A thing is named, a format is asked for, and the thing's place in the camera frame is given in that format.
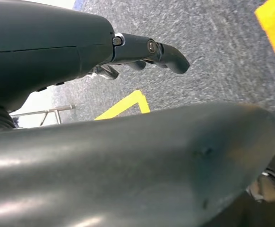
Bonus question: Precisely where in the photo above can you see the stainless steel workbench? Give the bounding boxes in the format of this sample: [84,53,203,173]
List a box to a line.
[10,105,76,128]

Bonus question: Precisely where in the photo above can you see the robot body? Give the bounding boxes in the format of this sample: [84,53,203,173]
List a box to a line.
[203,120,275,227]

